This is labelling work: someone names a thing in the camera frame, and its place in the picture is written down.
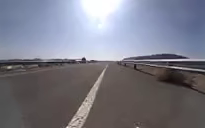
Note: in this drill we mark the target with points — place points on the dry bush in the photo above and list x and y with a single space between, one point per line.
171 75

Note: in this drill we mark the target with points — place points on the grey asphalt road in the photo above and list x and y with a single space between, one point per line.
136 100

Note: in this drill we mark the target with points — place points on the pale concrete verge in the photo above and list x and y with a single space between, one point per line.
10 68
196 81

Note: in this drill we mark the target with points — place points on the white painted line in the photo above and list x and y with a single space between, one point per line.
86 106

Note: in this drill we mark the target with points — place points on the metal guardrail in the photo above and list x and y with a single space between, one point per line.
30 62
180 64

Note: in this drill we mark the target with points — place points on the dark hill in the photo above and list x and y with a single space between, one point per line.
156 57

